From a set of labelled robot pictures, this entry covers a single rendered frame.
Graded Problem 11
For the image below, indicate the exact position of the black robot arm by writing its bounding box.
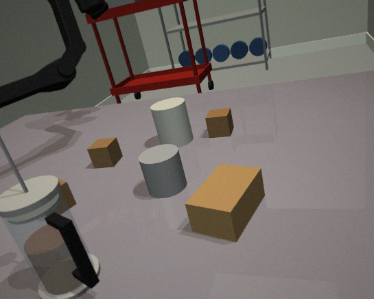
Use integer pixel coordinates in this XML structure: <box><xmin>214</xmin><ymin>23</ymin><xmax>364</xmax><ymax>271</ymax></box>
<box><xmin>0</xmin><ymin>0</ymin><xmax>104</xmax><ymax>108</ymax></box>

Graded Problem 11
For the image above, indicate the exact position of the tan rectangular block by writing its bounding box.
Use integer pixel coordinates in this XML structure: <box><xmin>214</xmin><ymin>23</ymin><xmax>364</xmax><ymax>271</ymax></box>
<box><xmin>185</xmin><ymin>164</ymin><xmax>265</xmax><ymax>242</ymax></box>

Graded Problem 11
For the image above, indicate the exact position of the glass french press with plunger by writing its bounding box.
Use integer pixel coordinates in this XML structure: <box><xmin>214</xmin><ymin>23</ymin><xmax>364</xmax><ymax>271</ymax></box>
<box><xmin>0</xmin><ymin>136</ymin><xmax>101</xmax><ymax>299</ymax></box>

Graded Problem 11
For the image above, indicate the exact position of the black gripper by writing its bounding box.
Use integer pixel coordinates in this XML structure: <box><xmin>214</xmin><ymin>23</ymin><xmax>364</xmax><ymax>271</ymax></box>
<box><xmin>89</xmin><ymin>0</ymin><xmax>109</xmax><ymax>19</ymax></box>

